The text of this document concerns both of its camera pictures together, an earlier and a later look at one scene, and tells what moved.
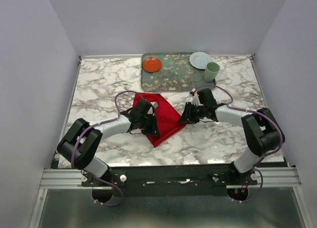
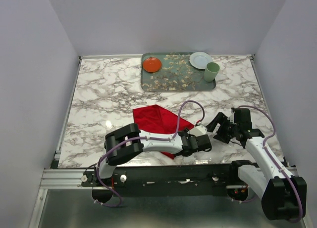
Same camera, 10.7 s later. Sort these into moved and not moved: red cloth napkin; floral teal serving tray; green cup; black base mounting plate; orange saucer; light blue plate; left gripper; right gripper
Moved: red cloth napkin; left gripper; right gripper
Not moved: orange saucer; black base mounting plate; green cup; floral teal serving tray; light blue plate
